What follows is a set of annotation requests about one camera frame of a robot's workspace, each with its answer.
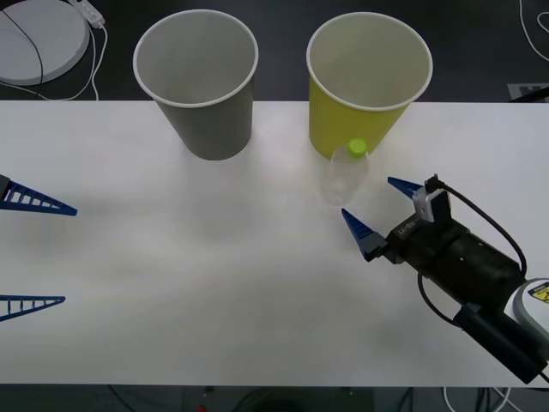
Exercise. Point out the white power strip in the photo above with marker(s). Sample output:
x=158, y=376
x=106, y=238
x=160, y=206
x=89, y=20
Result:
x=91, y=10

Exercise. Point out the grey plastic waste bin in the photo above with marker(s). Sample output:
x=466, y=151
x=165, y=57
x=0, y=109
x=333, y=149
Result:
x=214, y=129

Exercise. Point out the yellow-green plastic waste bin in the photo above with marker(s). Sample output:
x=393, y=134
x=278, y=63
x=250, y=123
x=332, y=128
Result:
x=330, y=116

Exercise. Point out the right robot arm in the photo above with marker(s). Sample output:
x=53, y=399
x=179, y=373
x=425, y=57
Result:
x=484, y=266

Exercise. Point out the grey board with black mark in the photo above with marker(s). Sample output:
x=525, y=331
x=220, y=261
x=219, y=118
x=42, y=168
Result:
x=525, y=91

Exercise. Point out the clear bottle with green cap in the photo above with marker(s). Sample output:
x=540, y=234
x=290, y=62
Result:
x=345, y=176

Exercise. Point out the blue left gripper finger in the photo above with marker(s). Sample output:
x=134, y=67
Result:
x=38, y=299
x=25, y=198

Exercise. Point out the round pale grey floor base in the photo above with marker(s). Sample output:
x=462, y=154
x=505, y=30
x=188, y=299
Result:
x=47, y=43

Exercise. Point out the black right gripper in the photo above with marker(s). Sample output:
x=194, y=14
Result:
x=416, y=246

